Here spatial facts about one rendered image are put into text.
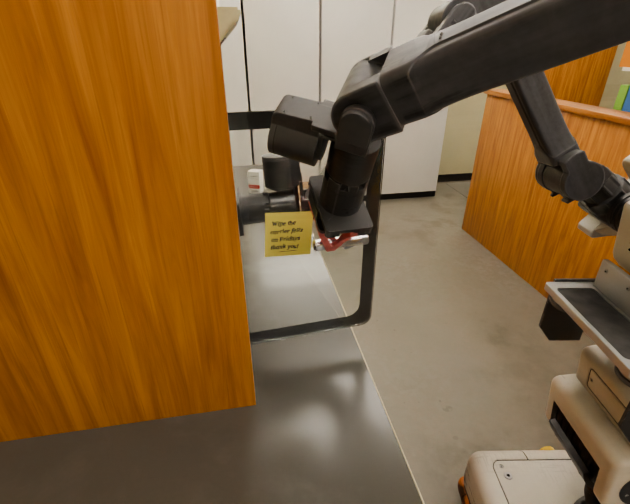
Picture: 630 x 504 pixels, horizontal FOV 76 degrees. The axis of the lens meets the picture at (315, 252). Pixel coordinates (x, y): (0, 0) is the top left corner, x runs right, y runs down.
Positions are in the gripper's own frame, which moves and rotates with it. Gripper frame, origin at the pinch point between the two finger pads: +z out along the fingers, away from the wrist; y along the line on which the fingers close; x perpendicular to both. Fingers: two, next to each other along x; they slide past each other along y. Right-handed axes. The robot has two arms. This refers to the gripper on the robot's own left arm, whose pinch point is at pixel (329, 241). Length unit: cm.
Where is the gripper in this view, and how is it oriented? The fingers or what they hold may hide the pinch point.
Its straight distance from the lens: 61.3
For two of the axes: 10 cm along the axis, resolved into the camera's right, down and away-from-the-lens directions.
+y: 2.4, 8.0, -5.5
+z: -1.3, 5.9, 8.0
